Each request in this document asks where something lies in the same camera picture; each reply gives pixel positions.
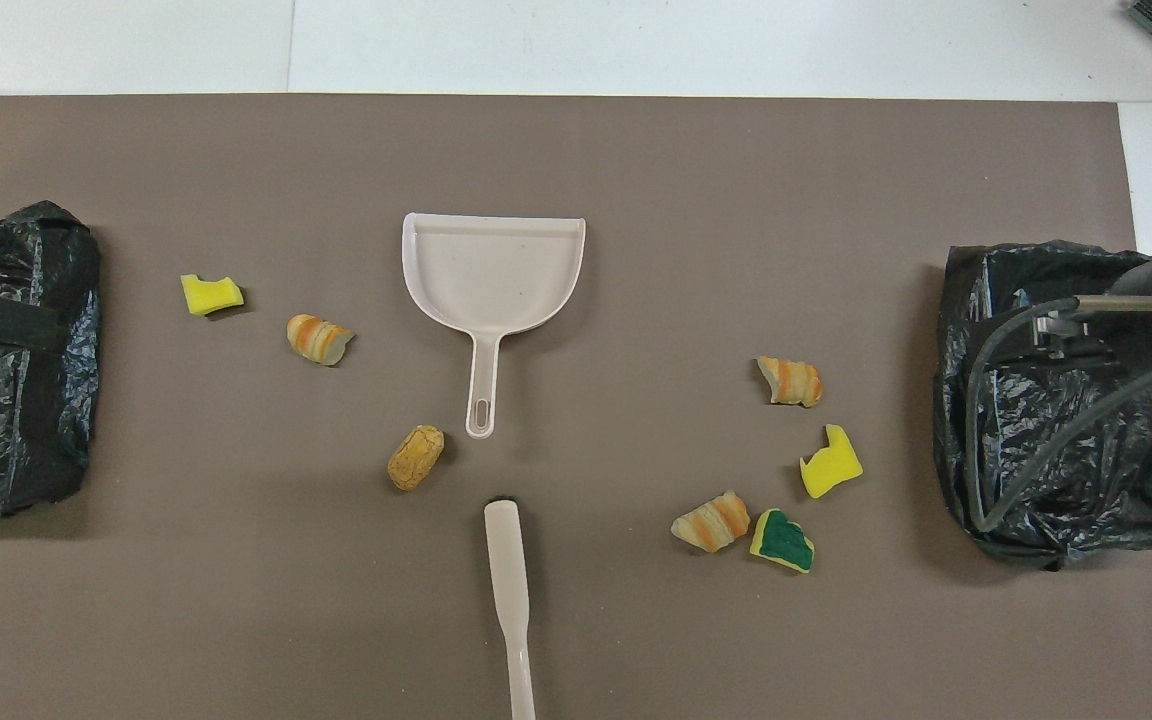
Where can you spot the brown table mat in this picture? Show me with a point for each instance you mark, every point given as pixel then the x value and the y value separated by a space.
pixel 636 150

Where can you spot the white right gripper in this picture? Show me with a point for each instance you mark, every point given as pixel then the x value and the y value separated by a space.
pixel 1146 280

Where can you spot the beige plastic dustpan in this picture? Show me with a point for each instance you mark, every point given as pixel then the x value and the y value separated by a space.
pixel 486 270

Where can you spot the small yellow green sponge piece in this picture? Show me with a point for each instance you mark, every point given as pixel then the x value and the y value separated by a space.
pixel 208 295

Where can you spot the brown bread roll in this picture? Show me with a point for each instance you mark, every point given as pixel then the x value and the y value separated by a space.
pixel 414 458

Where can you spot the bin lined with black bag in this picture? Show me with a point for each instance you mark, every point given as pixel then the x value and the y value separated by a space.
pixel 1066 470
pixel 46 420

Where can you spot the notched yellow sponge piece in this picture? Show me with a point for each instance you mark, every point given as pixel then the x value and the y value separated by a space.
pixel 831 468

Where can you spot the beige brush with black bristles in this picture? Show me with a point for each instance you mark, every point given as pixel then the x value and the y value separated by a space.
pixel 506 560

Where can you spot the striped orange croissant piece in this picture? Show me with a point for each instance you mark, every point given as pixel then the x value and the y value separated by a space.
pixel 794 382
pixel 316 338
pixel 711 523

